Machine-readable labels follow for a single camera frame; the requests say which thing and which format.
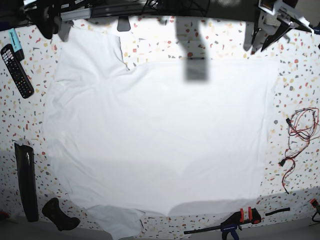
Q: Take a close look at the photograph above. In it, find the light blue box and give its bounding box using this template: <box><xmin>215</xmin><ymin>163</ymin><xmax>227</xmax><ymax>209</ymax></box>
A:
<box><xmin>8</xmin><ymin>28</ymin><xmax>25</xmax><ymax>62</ymax></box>

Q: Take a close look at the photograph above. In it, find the orange clamp at table edge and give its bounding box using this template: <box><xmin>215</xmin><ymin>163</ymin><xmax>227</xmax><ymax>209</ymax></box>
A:
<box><xmin>310</xmin><ymin>198</ymin><xmax>320</xmax><ymax>223</ymax></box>

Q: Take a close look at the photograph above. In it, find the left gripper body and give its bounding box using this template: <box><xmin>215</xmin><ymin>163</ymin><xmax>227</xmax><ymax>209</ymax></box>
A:
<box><xmin>257</xmin><ymin>0</ymin><xmax>313</xmax><ymax>33</ymax></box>

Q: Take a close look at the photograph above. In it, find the white T-shirt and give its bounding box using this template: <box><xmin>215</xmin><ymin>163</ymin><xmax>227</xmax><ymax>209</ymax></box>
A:
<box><xmin>43</xmin><ymin>27</ymin><xmax>278</xmax><ymax>240</ymax></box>

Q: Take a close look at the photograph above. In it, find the red and black wire bundle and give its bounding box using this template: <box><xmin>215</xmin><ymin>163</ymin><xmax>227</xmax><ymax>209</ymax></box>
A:
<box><xmin>278</xmin><ymin>107</ymin><xmax>320</xmax><ymax>195</ymax></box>

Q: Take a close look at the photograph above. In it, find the short black rod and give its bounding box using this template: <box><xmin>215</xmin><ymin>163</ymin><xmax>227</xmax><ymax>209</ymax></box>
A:
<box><xmin>265</xmin><ymin>207</ymin><xmax>291</xmax><ymax>217</ymax></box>

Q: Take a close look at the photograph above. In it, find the black game controller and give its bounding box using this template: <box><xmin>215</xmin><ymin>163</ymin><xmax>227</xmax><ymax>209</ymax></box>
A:
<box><xmin>42</xmin><ymin>197</ymin><xmax>81</xmax><ymax>231</ymax></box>

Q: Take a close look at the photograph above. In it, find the black and orange bar clamp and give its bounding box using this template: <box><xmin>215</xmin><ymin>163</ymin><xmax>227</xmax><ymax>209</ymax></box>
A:
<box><xmin>183</xmin><ymin>207</ymin><xmax>262</xmax><ymax>240</ymax></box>

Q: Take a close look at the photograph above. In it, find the long black cylindrical case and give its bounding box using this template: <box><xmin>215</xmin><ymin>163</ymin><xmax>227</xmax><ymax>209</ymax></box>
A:
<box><xmin>14</xmin><ymin>143</ymin><xmax>39</xmax><ymax>222</ymax></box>

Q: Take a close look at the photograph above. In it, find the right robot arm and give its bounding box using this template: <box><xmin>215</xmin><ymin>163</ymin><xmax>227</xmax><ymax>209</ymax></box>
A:
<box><xmin>21</xmin><ymin>0</ymin><xmax>62</xmax><ymax>39</ymax></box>

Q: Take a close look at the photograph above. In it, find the black TV remote control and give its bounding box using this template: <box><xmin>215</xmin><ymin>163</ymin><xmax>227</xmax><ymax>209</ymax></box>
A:
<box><xmin>0</xmin><ymin>43</ymin><xmax>35</xmax><ymax>99</ymax></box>

